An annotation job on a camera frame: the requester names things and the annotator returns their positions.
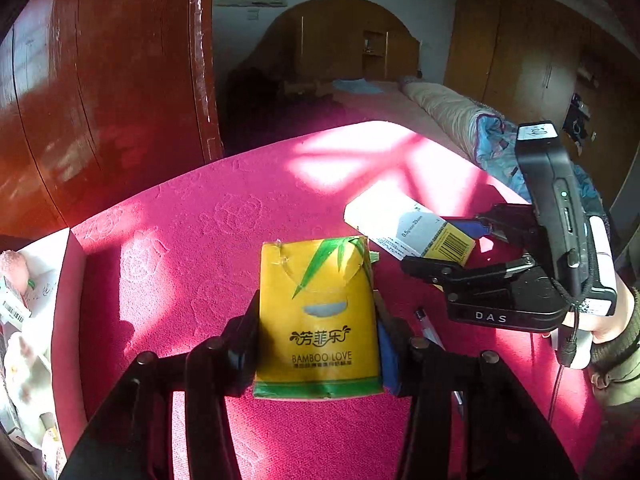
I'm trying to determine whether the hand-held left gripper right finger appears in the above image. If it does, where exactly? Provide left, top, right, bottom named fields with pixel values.
left=372, top=290, right=583, bottom=480

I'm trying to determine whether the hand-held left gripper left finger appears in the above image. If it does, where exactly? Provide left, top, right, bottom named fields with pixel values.
left=60, top=302, right=261, bottom=480

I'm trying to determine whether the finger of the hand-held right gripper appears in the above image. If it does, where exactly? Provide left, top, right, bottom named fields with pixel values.
left=401, top=254, right=536, bottom=293
left=445, top=202, right=541, bottom=261

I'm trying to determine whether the white yellow barcode box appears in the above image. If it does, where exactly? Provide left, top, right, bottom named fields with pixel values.
left=344, top=180, right=477, bottom=267

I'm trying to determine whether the yellow tissue pack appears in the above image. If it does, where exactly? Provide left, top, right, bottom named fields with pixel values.
left=252, top=236, right=385, bottom=401

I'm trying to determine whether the white storage box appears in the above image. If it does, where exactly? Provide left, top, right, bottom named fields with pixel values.
left=0, top=227, right=88, bottom=480

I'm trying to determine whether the pink plush toy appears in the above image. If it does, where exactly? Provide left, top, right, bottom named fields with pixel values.
left=0, top=250, right=37, bottom=292

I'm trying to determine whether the person's right forearm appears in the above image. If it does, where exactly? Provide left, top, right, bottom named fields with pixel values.
left=587, top=287, right=640, bottom=406

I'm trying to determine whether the person's right hand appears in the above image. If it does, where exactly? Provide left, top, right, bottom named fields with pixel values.
left=590, top=275, right=638, bottom=346

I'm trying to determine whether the black pen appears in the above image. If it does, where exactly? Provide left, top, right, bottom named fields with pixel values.
left=414, top=307, right=466, bottom=418

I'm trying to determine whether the blue printed blanket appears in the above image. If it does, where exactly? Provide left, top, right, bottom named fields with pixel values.
left=475, top=112, right=608, bottom=221

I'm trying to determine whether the dark hanging bag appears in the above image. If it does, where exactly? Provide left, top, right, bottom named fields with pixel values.
left=562, top=92, right=598, bottom=143

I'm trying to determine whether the beige quilt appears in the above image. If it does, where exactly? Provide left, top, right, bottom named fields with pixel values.
left=400, top=80, right=493, bottom=141

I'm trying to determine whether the brown bed sheet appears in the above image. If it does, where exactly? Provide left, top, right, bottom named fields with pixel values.
left=330, top=80, right=481, bottom=161

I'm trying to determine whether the brown wooden closet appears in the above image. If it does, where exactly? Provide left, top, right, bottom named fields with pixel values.
left=445, top=0, right=640, bottom=211

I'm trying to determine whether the light blue cloth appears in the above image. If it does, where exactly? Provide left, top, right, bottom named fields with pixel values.
left=332, top=77, right=383, bottom=95

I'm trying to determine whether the white plush toy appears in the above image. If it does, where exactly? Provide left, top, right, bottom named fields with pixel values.
left=0, top=332, right=53, bottom=451

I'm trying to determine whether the small white red box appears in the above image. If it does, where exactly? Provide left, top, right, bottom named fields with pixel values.
left=0, top=275, right=33, bottom=333

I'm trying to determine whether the wooden bed headboard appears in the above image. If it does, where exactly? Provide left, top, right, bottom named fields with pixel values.
left=227, top=0, right=421, bottom=98

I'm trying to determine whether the red wooden wardrobe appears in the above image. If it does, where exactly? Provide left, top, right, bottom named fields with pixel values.
left=0, top=0, right=223, bottom=241

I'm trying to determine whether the black cable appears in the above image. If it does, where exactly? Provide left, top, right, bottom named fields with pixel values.
left=547, top=280, right=583, bottom=423

